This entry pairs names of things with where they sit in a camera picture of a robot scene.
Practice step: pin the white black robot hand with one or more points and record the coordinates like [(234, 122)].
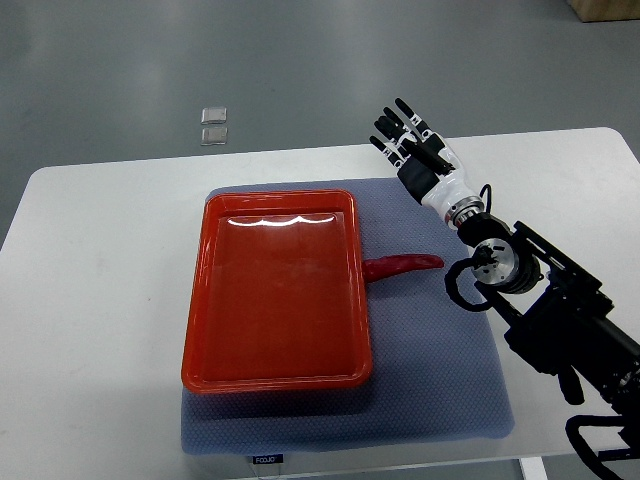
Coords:
[(427, 166)]

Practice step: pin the red chili pepper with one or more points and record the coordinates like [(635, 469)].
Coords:
[(388, 266)]

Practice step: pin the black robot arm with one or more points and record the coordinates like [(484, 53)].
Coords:
[(558, 324)]

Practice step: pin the red plastic tray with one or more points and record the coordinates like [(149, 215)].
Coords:
[(278, 300)]

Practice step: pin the cardboard box corner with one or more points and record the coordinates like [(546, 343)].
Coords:
[(589, 11)]

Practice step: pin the upper metal floor plate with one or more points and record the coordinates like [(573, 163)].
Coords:
[(213, 115)]

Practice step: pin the white table leg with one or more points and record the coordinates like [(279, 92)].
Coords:
[(532, 468)]

